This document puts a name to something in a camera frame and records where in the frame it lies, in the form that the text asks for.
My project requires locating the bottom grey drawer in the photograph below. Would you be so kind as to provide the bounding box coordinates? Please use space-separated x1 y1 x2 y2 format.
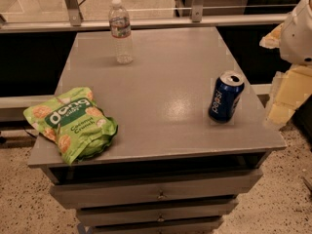
93 217 223 234

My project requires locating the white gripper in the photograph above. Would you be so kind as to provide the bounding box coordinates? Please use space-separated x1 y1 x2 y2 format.
259 0 312 127

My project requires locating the blue pepsi can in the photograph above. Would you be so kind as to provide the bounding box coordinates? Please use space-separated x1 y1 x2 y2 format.
209 70 245 123

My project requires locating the metal railing frame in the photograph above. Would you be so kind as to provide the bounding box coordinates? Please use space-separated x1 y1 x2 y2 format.
0 0 312 34

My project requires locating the grey drawer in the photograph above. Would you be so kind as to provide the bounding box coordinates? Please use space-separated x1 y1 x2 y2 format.
77 198 238 226
93 217 223 234
51 169 262 209

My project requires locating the clear plastic water bottle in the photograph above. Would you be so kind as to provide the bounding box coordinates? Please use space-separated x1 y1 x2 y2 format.
108 0 134 64

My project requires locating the grey drawer cabinet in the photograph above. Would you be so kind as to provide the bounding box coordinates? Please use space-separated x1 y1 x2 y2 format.
26 26 288 234

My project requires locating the green coconut chips bag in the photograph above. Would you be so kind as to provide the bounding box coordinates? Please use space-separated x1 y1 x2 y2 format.
23 87 118 165

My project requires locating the middle grey drawer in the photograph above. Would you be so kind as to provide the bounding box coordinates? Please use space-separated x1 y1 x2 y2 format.
77 198 238 226

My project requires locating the top grey drawer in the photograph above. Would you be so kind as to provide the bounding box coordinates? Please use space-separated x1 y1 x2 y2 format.
51 169 262 209

